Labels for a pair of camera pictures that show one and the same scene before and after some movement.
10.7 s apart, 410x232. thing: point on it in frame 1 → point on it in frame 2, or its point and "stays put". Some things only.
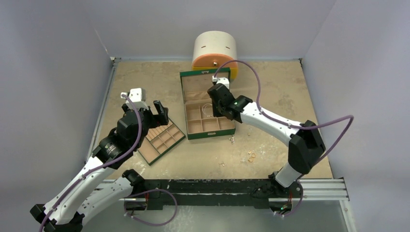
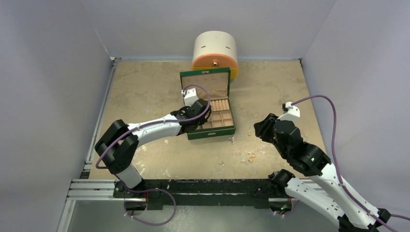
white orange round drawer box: [212, 50] stays put
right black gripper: [216, 95] → [267, 127]
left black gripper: [156, 120] → [201, 122]
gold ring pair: [250, 159] stays put
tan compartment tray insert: [159, 140] → [220, 116]
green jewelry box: [201, 123] stays put
